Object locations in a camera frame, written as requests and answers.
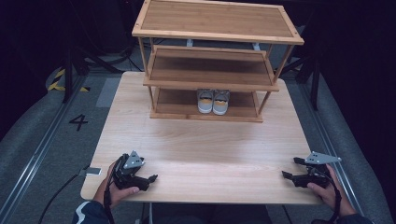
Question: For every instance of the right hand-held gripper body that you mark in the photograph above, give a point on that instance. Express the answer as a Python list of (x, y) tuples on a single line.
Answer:
[(316, 174)]

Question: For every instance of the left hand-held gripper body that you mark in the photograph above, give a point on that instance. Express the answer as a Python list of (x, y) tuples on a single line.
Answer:
[(127, 172)]

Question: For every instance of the grey white child's sneaker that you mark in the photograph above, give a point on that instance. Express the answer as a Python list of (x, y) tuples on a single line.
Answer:
[(205, 102), (221, 103)]

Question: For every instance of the wooden three-tier shoe rack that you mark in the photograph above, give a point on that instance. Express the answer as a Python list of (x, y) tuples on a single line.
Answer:
[(214, 62)]

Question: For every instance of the person's right hand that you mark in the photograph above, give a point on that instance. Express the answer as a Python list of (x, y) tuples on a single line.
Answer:
[(330, 193)]

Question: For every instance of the person's left hand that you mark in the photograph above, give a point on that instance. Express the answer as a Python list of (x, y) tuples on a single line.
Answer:
[(116, 194)]

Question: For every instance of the small grey tag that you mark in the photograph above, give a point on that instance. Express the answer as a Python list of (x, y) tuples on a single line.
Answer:
[(92, 171)]

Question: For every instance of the metal table leg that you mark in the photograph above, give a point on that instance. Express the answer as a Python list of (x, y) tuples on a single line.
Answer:
[(150, 214)]

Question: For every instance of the person's dark trousers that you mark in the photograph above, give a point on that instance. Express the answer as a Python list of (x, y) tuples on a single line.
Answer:
[(211, 214)]

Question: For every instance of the black metal stand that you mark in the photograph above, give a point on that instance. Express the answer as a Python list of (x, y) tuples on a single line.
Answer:
[(309, 74), (74, 70)]

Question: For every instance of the metal floor rail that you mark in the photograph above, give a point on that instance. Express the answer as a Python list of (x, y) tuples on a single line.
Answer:
[(37, 152), (330, 146)]

